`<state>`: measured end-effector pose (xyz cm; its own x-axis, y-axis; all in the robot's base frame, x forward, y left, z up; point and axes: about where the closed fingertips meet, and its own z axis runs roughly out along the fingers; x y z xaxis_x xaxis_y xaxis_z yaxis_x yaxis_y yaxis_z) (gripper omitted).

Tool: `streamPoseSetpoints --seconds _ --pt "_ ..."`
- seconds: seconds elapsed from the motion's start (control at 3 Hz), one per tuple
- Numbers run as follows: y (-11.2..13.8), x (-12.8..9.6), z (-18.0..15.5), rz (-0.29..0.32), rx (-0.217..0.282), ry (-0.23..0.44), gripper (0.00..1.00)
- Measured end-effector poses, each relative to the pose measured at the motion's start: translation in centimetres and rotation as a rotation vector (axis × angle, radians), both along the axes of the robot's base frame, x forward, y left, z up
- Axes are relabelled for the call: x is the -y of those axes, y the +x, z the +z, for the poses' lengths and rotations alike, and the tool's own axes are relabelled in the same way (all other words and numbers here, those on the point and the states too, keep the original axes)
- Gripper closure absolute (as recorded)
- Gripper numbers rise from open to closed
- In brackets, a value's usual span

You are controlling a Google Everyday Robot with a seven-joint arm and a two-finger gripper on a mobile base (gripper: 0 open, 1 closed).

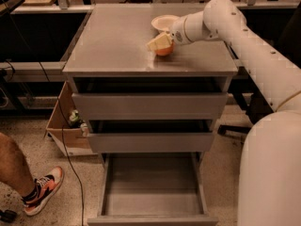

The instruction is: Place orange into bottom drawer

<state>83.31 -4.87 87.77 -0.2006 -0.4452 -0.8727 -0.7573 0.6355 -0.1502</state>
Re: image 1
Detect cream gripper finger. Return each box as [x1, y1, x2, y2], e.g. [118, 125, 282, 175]
[147, 32, 173, 51]

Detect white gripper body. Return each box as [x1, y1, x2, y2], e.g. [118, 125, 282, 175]
[169, 16, 188, 45]

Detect orange fruit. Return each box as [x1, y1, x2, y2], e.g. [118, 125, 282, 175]
[155, 44, 174, 57]

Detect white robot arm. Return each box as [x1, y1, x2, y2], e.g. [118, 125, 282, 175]
[147, 0, 301, 226]

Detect grey drawer cabinet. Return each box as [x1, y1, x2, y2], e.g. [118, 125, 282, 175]
[61, 3, 239, 171]

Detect grey top drawer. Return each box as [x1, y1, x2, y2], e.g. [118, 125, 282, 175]
[72, 93, 227, 120]

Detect grey middle drawer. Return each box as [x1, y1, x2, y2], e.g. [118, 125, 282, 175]
[87, 133, 214, 153]

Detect grey open bottom drawer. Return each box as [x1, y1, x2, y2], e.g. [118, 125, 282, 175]
[87, 153, 218, 226]

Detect white paper bowl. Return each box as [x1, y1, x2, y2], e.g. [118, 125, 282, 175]
[151, 15, 179, 33]

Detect black office chair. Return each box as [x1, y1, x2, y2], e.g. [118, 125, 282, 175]
[218, 6, 301, 135]

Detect green white bottle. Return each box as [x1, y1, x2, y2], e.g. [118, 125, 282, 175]
[69, 109, 80, 125]

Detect cardboard box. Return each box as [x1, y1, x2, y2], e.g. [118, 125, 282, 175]
[46, 82, 92, 156]

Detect orange white sneaker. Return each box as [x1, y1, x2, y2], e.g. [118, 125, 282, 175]
[22, 167, 64, 217]

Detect person's bare leg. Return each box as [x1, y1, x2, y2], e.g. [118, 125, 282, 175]
[0, 133, 35, 197]

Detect black chair caster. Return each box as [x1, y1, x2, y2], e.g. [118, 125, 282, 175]
[0, 210, 17, 223]

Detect black floor cable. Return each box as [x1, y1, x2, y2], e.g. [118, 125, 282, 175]
[0, 0, 86, 226]

